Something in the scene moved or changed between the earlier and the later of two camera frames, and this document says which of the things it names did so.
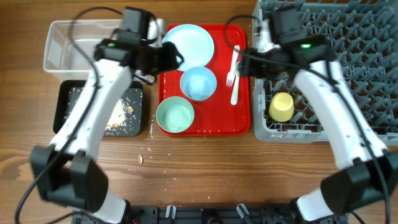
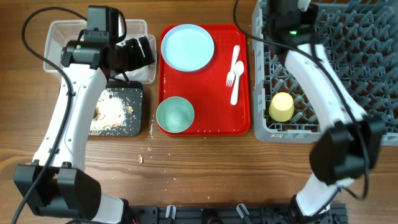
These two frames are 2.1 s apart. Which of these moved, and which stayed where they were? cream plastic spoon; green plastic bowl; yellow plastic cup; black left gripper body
Moved: black left gripper body
Stayed: green plastic bowl; yellow plastic cup; cream plastic spoon
